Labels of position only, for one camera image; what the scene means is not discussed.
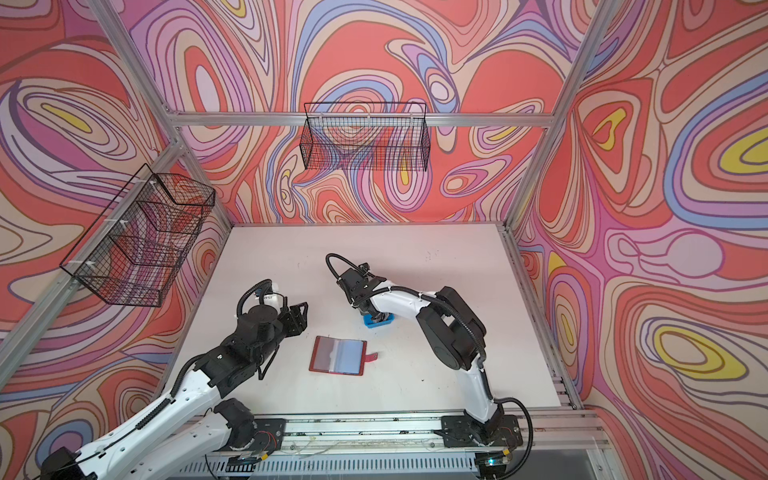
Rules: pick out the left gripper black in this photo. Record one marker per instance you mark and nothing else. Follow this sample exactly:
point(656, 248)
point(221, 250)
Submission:
point(294, 319)

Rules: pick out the blue plastic card tray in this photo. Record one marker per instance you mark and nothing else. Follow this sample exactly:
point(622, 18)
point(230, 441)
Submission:
point(378, 320)

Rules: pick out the red leather card holder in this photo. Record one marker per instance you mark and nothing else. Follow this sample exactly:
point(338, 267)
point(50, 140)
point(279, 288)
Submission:
point(340, 356)

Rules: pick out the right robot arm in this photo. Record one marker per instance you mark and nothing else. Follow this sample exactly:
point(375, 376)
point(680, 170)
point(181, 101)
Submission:
point(456, 337)

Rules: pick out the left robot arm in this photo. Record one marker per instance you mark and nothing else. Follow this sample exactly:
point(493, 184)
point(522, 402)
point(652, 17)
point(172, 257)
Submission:
point(198, 414)

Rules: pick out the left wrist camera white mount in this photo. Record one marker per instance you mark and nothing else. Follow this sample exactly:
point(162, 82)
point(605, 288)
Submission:
point(272, 299)

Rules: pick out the black wire basket back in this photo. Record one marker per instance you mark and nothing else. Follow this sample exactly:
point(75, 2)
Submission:
point(365, 136)

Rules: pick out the black wire basket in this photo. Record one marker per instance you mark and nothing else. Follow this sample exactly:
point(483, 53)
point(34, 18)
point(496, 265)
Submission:
point(365, 136)
point(133, 252)

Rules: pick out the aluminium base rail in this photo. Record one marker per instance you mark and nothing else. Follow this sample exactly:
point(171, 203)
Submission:
point(558, 445)

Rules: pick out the black wire basket left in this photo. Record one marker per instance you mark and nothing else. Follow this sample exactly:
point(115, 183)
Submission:
point(133, 252)

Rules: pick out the aluminium cage frame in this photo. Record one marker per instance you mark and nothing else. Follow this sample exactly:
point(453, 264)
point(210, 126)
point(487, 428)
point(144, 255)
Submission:
point(26, 334)

